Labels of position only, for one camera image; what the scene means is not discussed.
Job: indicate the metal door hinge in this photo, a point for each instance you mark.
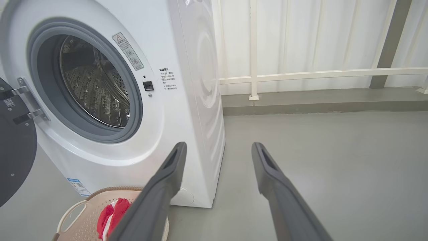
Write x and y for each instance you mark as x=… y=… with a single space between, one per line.
x=31 y=100

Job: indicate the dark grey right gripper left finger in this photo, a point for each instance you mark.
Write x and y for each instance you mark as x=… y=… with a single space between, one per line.
x=157 y=201

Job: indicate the small QR code sticker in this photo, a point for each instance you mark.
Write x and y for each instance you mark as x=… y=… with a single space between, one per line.
x=9 y=102

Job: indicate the black text notice sticker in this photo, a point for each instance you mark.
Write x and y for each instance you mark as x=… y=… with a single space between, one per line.
x=168 y=79

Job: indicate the grey warning sticker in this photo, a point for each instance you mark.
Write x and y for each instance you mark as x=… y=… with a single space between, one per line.
x=128 y=51

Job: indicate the blue energy label sticker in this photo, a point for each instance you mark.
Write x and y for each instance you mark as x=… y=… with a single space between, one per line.
x=79 y=187

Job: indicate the steel perforated washer drum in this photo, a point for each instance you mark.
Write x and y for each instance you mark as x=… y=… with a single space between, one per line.
x=93 y=83

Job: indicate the black door latch socket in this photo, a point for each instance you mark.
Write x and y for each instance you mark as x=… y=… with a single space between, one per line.
x=148 y=86

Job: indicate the white metal railing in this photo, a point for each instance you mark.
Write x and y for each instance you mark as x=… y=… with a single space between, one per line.
x=253 y=50

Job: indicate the round white filter cover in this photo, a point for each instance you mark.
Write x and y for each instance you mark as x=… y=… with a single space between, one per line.
x=185 y=197

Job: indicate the red and white garment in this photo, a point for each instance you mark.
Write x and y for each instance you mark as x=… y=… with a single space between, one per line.
x=115 y=211

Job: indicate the black round glass washer door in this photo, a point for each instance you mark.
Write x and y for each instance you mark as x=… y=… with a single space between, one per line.
x=15 y=150

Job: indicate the white front-load washing machine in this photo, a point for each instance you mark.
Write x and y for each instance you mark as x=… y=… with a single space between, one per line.
x=174 y=117

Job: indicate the cream perforated laundry basket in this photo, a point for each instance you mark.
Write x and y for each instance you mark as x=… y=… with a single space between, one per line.
x=83 y=217

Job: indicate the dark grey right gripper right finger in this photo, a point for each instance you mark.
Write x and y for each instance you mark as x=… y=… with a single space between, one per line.
x=287 y=207

